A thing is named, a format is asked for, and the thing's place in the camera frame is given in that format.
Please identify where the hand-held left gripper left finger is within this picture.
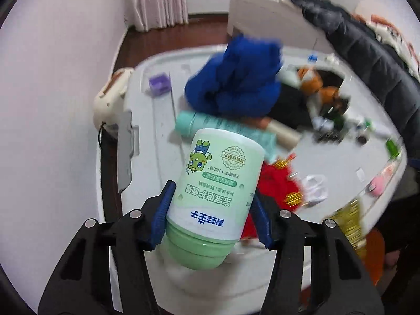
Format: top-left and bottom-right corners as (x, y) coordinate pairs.
(38, 180), (178, 315)

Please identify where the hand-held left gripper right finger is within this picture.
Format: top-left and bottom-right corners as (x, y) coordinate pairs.
(251, 190), (384, 315)

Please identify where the light green lotion bottle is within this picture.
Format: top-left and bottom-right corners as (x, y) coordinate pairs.
(164, 128), (266, 271)

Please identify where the teal tube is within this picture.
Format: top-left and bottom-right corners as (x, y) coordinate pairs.
(175, 111), (278, 163)

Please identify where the orange plastic bin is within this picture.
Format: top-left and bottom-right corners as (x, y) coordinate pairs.
(364, 230), (387, 286)

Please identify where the blue fleece cloth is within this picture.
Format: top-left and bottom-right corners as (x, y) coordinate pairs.
(184, 34), (284, 117)

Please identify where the red cloth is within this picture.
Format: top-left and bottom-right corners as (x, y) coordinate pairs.
(243, 164), (304, 238)

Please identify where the white plastic bag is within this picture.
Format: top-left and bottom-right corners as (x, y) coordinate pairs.
(300, 175), (329, 201)

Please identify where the grey latch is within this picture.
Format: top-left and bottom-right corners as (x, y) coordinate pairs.
(116, 111), (140, 192)

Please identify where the beige tube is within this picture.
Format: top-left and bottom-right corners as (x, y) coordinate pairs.
(267, 120), (302, 147)

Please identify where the gold tinsel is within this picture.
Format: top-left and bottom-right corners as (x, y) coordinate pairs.
(328, 200), (367, 260)

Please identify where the black cloth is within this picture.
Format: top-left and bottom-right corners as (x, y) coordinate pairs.
(266, 85), (316, 128)

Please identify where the small pink item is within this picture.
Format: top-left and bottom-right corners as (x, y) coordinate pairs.
(371, 175), (387, 196)

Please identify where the cream plastic appliance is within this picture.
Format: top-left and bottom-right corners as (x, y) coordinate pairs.
(93, 68), (135, 136)

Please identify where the small purple box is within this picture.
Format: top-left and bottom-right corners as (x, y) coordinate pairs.
(148, 74), (172, 96)

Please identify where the orange plush toy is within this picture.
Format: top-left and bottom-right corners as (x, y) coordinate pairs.
(297, 67), (339, 104)

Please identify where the small green bottle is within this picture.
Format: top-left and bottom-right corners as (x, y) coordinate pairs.
(385, 139), (401, 158)

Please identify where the dark quilted jacket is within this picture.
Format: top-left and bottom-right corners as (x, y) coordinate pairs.
(302, 0), (420, 158)

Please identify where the white cabinet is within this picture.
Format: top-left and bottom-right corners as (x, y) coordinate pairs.
(228, 0), (335, 55)

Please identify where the pink curtain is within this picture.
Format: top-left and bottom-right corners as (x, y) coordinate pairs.
(121, 0), (191, 33)

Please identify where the printed blanket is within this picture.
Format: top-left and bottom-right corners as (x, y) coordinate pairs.
(353, 0), (420, 79)

